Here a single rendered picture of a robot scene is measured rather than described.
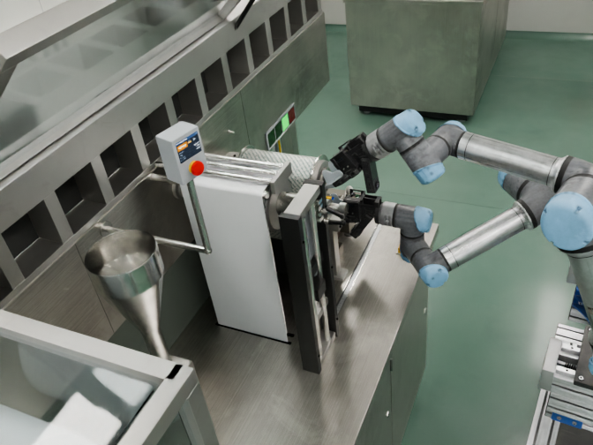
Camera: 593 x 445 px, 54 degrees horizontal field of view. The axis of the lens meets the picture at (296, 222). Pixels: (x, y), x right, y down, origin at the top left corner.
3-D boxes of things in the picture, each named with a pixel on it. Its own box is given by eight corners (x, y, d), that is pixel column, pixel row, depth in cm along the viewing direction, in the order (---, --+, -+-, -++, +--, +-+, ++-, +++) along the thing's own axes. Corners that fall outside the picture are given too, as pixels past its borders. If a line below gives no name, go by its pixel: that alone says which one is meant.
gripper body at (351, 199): (348, 187, 187) (385, 192, 183) (349, 209, 192) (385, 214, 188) (340, 200, 182) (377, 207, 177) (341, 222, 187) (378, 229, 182)
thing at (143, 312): (200, 470, 144) (137, 305, 109) (153, 452, 149) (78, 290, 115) (228, 422, 154) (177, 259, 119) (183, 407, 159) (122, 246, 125)
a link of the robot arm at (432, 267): (579, 215, 171) (431, 297, 175) (557, 196, 180) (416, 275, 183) (574, 188, 164) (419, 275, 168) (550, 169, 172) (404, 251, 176)
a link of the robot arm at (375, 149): (398, 143, 160) (389, 158, 155) (386, 151, 163) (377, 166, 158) (380, 123, 159) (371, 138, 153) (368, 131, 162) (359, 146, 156)
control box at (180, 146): (189, 189, 114) (176, 144, 108) (167, 179, 117) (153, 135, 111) (214, 171, 118) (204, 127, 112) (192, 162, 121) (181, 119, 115)
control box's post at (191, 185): (209, 253, 129) (189, 177, 117) (203, 252, 130) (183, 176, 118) (213, 248, 130) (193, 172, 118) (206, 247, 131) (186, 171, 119)
